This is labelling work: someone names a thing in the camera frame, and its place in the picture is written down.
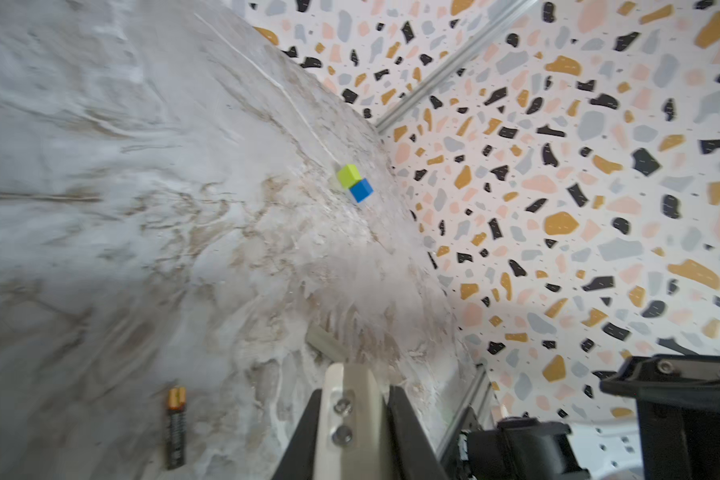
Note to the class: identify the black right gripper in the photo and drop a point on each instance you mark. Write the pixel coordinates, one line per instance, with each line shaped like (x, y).
(678, 410)

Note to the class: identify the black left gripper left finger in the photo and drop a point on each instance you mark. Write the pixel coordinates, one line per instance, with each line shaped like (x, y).
(298, 459)

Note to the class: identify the blue cube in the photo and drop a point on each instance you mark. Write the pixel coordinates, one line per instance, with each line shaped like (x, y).
(361, 190)

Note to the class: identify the green cube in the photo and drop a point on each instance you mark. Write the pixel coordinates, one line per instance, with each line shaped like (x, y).
(348, 176)

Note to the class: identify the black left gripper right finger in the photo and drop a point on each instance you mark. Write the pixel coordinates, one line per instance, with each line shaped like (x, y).
(412, 453)

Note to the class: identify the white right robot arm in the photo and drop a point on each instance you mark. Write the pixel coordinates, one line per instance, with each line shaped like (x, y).
(527, 448)

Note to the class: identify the aluminium corner post right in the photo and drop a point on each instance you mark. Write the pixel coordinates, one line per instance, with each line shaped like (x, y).
(501, 18)

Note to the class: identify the dark AAA battery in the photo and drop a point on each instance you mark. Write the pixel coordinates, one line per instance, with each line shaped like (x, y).
(176, 430)

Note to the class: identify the beige battery compartment cover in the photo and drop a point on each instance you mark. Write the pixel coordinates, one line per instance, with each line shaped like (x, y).
(322, 341)

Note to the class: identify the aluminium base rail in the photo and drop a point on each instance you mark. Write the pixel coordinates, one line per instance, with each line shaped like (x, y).
(465, 408)

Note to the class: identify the white remote control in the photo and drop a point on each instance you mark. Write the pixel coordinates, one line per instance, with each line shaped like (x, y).
(353, 435)

